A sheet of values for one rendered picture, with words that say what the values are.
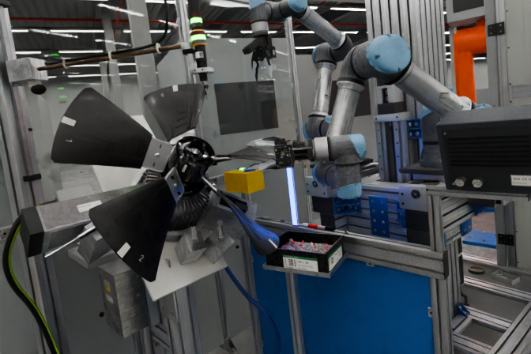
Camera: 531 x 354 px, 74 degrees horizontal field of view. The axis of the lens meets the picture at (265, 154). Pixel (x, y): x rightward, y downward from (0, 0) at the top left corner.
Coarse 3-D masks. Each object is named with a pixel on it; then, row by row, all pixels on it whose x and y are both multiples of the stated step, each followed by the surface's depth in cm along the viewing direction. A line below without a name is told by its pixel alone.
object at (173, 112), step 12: (192, 84) 125; (156, 96) 122; (168, 96) 121; (180, 96) 121; (192, 96) 120; (204, 96) 120; (156, 108) 120; (168, 108) 119; (180, 108) 117; (192, 108) 117; (156, 120) 118; (168, 120) 116; (180, 120) 114; (192, 120) 113; (168, 132) 114; (180, 132) 112
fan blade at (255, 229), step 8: (224, 200) 96; (232, 208) 96; (240, 216) 96; (248, 224) 95; (256, 224) 101; (248, 232) 91; (256, 232) 95; (264, 232) 101; (272, 232) 110; (256, 240) 91; (264, 240) 95; (272, 240) 101; (256, 248) 89; (264, 248) 92; (272, 248) 95
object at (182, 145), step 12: (180, 144) 100; (192, 144) 102; (204, 144) 105; (180, 156) 97; (192, 156) 99; (204, 156) 101; (168, 168) 106; (180, 168) 98; (192, 168) 97; (204, 168) 99; (192, 180) 101; (192, 192) 104
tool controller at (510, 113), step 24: (456, 120) 88; (480, 120) 83; (504, 120) 80; (528, 120) 76; (456, 144) 88; (480, 144) 85; (504, 144) 81; (528, 144) 78; (456, 168) 91; (480, 168) 87; (504, 168) 83; (528, 168) 80; (504, 192) 86; (528, 192) 82
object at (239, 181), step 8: (224, 176) 161; (232, 176) 157; (240, 176) 153; (248, 176) 150; (256, 176) 154; (232, 184) 157; (240, 184) 153; (248, 184) 150; (256, 184) 154; (264, 184) 157; (240, 192) 154; (248, 192) 151
